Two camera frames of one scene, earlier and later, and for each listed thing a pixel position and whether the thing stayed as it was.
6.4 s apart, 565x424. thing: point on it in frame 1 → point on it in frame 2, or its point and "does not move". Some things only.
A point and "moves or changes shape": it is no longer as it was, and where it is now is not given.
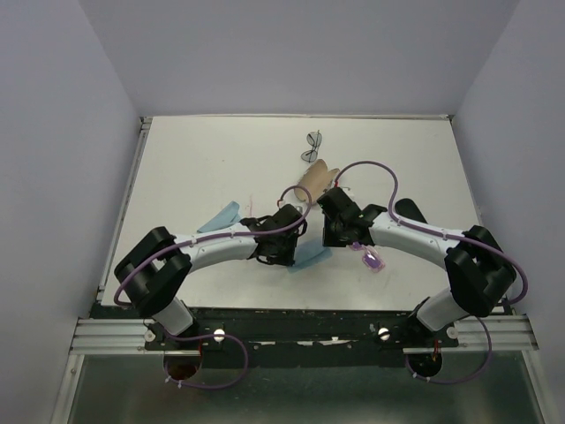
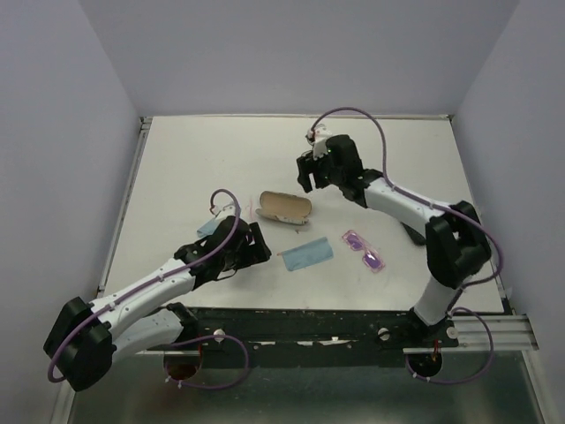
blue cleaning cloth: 309,253 does not move
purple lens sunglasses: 370,256 does not move
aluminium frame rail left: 143,133 does not move
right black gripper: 330,239 → 305,166
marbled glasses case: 315,179 moves or changes shape
